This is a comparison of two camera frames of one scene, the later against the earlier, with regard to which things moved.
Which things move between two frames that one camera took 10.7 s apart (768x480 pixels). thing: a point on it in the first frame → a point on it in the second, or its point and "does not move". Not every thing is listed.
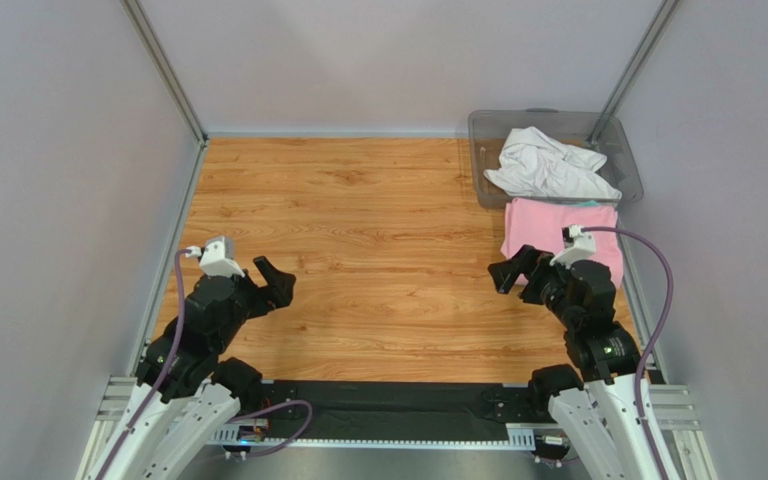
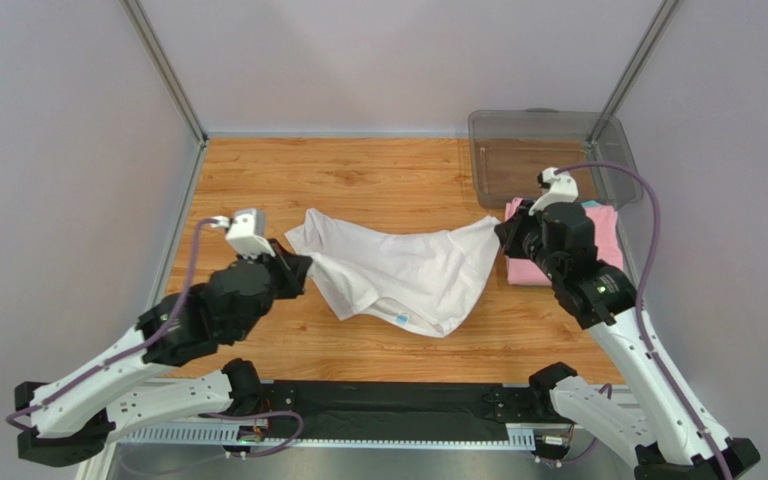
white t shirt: x=544 y=168 → x=420 y=281
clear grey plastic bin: x=487 y=129 does not move
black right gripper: x=537 y=272 → x=515 y=233
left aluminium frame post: x=137 y=18 does not move
